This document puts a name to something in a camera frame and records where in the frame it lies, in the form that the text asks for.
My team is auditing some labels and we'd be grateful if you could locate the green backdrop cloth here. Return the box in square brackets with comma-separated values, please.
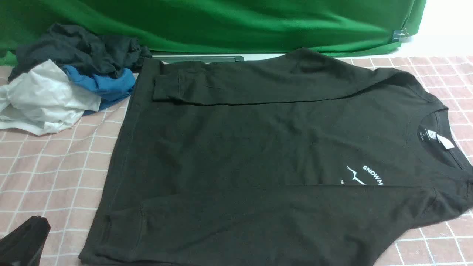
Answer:
[0, 0, 427, 65]

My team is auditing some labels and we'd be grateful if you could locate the crumpled blue garment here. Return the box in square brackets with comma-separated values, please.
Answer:
[61, 65, 136, 116]

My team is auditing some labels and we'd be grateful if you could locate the crumpled black garment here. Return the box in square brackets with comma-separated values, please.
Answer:
[8, 23, 152, 81]

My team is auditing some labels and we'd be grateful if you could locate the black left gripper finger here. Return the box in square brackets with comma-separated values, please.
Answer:
[0, 216, 51, 266]

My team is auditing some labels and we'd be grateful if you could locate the crumpled white garment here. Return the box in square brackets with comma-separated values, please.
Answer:
[0, 59, 101, 135]

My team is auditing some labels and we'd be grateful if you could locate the clear binder clip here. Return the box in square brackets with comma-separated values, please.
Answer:
[392, 28, 410, 42]

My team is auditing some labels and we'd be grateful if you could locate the dark gray long-sleeved shirt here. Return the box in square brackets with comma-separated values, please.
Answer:
[79, 48, 472, 266]

